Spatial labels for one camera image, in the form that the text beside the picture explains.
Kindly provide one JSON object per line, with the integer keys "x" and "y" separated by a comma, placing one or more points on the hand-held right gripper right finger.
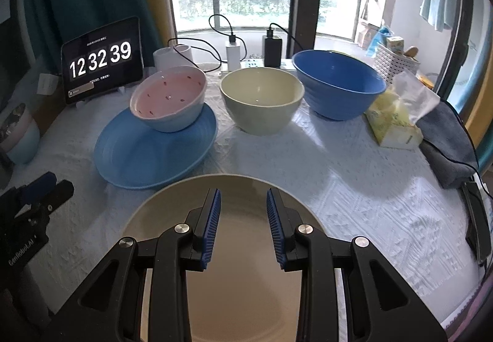
{"x": 274, "y": 228}

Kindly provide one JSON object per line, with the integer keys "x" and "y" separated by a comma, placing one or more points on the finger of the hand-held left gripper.
{"x": 61, "y": 192}
{"x": 38, "y": 184}

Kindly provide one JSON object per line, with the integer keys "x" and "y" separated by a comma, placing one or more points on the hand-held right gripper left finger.
{"x": 213, "y": 228}

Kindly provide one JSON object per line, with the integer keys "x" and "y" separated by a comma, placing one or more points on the beige plate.
{"x": 238, "y": 299}

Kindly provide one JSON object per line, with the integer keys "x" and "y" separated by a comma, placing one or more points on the blue plate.
{"x": 154, "y": 157}

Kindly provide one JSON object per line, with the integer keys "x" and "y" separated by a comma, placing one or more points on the cream bowl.
{"x": 262, "y": 111}

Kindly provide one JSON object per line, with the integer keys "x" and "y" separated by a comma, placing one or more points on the pink seed-print bowl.
{"x": 169, "y": 95}

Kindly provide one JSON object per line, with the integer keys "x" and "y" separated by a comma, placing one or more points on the blue bowl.
{"x": 339, "y": 95}

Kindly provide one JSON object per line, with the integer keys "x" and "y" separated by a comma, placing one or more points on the pink and blue cup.
{"x": 23, "y": 142}

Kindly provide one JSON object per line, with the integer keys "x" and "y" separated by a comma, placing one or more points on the white textured tablecloth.
{"x": 346, "y": 211}

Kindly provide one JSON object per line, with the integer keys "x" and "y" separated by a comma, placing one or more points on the small white box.
{"x": 46, "y": 84}

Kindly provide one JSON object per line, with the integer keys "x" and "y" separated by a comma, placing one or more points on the white tablet stand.
{"x": 117, "y": 91}

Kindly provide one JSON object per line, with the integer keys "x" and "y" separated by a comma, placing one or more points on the black tablet with clock display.
{"x": 100, "y": 57}

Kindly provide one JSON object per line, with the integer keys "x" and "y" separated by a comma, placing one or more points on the yellow tissue pack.
{"x": 393, "y": 122}

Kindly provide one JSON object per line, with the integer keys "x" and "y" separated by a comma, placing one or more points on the white power strip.
{"x": 252, "y": 64}

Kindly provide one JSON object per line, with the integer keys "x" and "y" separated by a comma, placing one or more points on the white desk lamp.
{"x": 167, "y": 57}

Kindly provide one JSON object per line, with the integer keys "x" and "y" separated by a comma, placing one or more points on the white charger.
{"x": 233, "y": 53}

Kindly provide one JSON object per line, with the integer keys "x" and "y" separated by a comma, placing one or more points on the black charger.
{"x": 272, "y": 51}

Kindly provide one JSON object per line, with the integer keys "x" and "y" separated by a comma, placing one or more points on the grey cloth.
{"x": 446, "y": 145}

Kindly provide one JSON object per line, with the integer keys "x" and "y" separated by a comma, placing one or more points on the black flat device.
{"x": 477, "y": 219}

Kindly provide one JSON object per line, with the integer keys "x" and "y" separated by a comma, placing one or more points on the white plastic basket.
{"x": 393, "y": 63}

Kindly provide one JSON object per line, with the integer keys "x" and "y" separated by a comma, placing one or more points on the blue plastic bag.
{"x": 379, "y": 42}

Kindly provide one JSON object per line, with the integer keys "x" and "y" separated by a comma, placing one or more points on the cardboard box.
{"x": 366, "y": 34}

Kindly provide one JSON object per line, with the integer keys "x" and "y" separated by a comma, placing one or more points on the small green yellow carton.
{"x": 394, "y": 45}

